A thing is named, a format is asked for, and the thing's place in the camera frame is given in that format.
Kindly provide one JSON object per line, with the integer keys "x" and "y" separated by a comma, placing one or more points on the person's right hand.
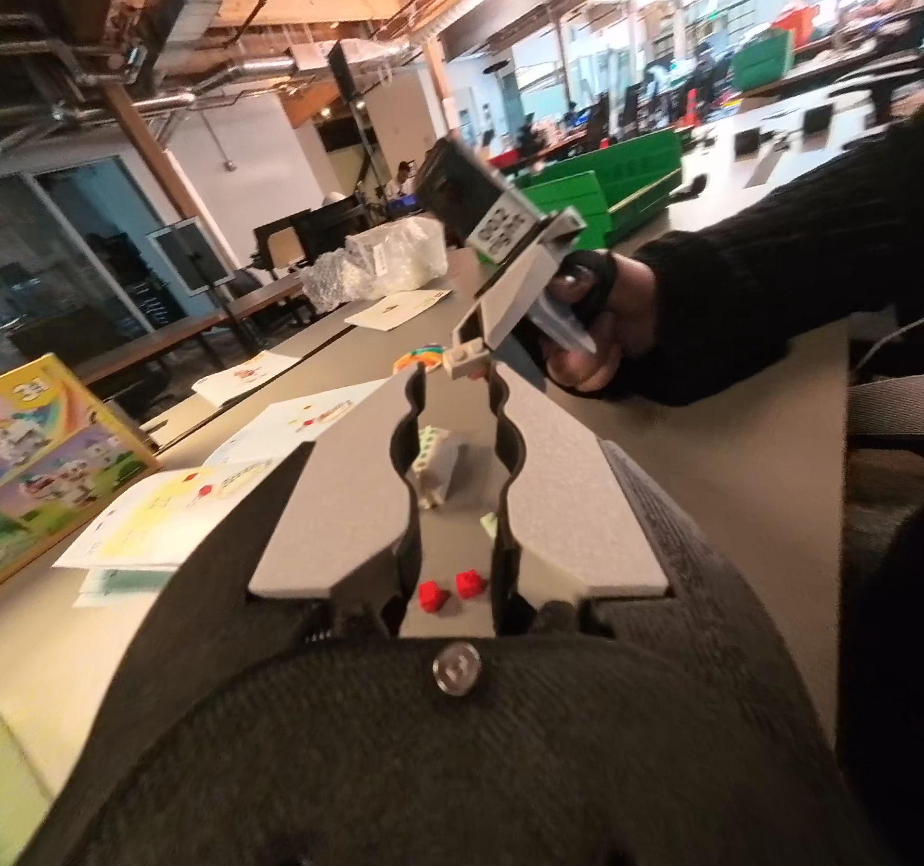
{"x": 628, "y": 332}

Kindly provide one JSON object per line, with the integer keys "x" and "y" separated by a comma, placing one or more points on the red lego brick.
{"x": 432, "y": 597}
{"x": 469, "y": 583}

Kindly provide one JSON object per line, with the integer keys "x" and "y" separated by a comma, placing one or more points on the green plastic bin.
{"x": 570, "y": 209}
{"x": 635, "y": 173}
{"x": 763, "y": 61}

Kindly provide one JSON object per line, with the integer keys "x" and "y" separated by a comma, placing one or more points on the white lego assembly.
{"x": 433, "y": 465}

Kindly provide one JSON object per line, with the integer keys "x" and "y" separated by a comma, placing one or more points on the orange traffic cone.
{"x": 691, "y": 108}

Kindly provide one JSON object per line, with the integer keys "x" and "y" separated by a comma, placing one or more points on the person's right forearm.
{"x": 779, "y": 267}

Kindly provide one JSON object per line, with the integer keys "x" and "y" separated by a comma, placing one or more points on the white desk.
{"x": 787, "y": 151}

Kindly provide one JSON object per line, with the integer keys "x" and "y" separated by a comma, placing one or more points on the brown wooden table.
{"x": 180, "y": 332}

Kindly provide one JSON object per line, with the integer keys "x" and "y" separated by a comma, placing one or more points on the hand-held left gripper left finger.
{"x": 339, "y": 512}

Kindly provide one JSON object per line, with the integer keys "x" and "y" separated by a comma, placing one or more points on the black ceiling speaker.
{"x": 343, "y": 72}

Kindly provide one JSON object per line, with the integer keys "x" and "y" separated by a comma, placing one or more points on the open instruction booklet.
{"x": 159, "y": 519}

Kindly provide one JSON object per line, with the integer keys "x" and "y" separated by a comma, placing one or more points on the black-framed screen on stand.
{"x": 191, "y": 256}

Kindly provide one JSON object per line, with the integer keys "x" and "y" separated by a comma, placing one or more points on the white instruction booklet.
{"x": 397, "y": 310}

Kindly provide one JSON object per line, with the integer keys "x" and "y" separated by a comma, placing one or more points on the colourful lego box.
{"x": 65, "y": 462}

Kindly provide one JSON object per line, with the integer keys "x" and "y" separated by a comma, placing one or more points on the metal ventilation duct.
{"x": 238, "y": 76}

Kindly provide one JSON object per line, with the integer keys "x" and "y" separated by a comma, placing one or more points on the clear plastic bags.
{"x": 375, "y": 263}

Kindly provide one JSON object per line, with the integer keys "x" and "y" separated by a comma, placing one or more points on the pale blue instruction booklet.
{"x": 289, "y": 426}

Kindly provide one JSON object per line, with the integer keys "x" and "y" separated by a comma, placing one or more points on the black office chairs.
{"x": 310, "y": 234}

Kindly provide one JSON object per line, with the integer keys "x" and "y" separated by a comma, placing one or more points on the pale green lego piece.
{"x": 489, "y": 525}

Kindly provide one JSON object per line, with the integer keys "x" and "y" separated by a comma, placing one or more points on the instruction booklet with red picture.
{"x": 245, "y": 379}

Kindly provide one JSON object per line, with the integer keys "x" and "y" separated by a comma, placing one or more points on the grey lego piece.
{"x": 465, "y": 361}

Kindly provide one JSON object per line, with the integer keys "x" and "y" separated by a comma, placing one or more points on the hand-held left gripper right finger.
{"x": 577, "y": 519}

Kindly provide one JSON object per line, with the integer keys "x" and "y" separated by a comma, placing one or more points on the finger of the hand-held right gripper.
{"x": 516, "y": 281}
{"x": 523, "y": 357}

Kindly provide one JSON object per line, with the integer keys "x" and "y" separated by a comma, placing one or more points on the colourful round object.
{"x": 419, "y": 359}

